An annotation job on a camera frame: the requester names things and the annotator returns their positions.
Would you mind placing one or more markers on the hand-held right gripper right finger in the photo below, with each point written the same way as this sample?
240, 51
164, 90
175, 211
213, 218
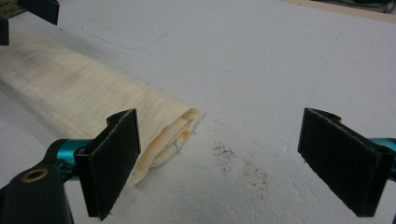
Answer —
347, 161

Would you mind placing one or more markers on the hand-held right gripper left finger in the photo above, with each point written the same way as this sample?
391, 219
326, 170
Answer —
108, 165

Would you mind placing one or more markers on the green woven basket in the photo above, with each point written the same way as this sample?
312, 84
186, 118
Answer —
9, 8

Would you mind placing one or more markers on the cream egg print cloth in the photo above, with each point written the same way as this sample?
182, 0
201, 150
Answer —
81, 90

